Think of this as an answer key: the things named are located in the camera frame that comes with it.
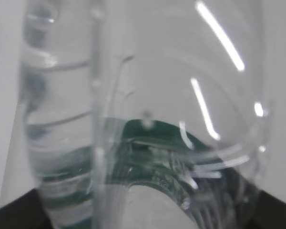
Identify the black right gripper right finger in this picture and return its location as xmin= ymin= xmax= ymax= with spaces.
xmin=244 ymin=191 xmax=286 ymax=229

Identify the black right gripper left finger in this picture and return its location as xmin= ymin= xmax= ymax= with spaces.
xmin=0 ymin=189 xmax=52 ymax=229

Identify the clear plastic water bottle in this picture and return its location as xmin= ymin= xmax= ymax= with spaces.
xmin=20 ymin=0 xmax=269 ymax=229

